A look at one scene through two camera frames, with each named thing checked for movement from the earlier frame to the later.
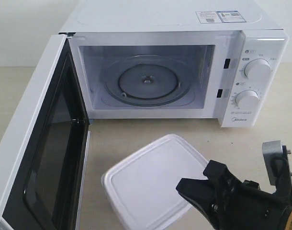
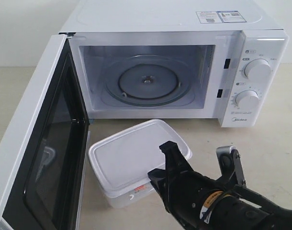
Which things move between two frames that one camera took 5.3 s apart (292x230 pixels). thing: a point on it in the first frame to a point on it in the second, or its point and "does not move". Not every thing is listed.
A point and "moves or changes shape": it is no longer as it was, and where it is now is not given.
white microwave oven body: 226,60 does not move
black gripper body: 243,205 to 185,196
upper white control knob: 258,69 does not move
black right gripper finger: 220,175 to 175,162
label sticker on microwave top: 219,17 does not move
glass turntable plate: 148,81 does not move
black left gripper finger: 202,192 to 158,178
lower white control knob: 247,99 does not move
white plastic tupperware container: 141,189 moves or changes shape
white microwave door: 40,172 does not move
